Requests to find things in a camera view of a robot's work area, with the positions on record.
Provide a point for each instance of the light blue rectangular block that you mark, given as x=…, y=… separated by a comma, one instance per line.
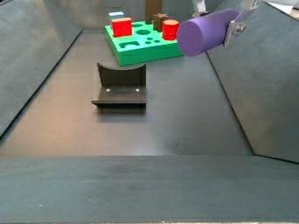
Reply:
x=117, y=14

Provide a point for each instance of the black curved cradle stand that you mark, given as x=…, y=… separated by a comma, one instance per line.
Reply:
x=121, y=86

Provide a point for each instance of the brown arch block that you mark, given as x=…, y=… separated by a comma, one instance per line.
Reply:
x=153, y=6

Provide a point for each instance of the red hexagonal block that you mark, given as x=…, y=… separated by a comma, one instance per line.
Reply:
x=169, y=29

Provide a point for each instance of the red rectangular block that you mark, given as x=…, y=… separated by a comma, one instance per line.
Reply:
x=121, y=27

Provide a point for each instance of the green foam shape-sorter base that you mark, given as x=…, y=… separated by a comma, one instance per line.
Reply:
x=143, y=46

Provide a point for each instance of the brown star block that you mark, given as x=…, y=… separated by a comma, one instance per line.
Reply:
x=157, y=21

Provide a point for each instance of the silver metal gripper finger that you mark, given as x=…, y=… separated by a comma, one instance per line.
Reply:
x=236, y=25

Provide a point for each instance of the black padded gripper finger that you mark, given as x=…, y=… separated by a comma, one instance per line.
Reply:
x=199, y=8

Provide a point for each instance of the purple cylinder block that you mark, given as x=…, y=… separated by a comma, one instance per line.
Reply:
x=201, y=33

